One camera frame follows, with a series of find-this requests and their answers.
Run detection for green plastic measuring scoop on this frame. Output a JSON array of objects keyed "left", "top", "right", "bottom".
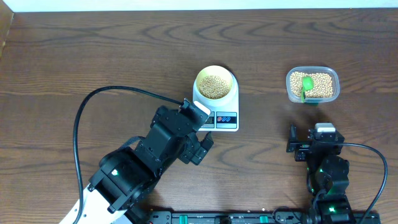
[{"left": 300, "top": 76, "right": 313, "bottom": 103}]

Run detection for left black cable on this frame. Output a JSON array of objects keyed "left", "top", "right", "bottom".
[{"left": 72, "top": 85, "right": 185, "bottom": 224}]

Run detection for white digital kitchen scale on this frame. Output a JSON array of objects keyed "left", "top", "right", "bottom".
[{"left": 193, "top": 72, "right": 239, "bottom": 132}]

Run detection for clear container of soybeans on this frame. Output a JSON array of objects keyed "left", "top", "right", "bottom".
[{"left": 286, "top": 66, "right": 340, "bottom": 104}]

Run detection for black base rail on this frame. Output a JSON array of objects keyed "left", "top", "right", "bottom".
[{"left": 130, "top": 203, "right": 382, "bottom": 224}]

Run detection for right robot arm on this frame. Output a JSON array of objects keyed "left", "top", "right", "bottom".
[{"left": 286, "top": 123, "right": 356, "bottom": 224}]

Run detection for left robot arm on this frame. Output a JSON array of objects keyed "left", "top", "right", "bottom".
[{"left": 62, "top": 104, "right": 214, "bottom": 223}]

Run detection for yellow bowl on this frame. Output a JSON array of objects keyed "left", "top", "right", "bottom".
[{"left": 195, "top": 65, "right": 233, "bottom": 99}]

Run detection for soybeans in yellow bowl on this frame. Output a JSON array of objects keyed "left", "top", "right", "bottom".
[{"left": 198, "top": 75, "right": 229, "bottom": 100}]

